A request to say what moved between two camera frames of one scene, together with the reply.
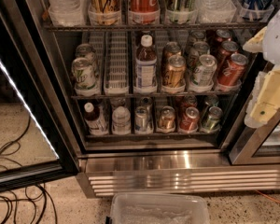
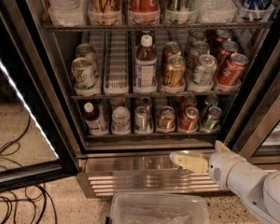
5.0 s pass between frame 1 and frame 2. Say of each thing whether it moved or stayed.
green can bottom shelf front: stayed
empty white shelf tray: stayed
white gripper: moved
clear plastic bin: stayed
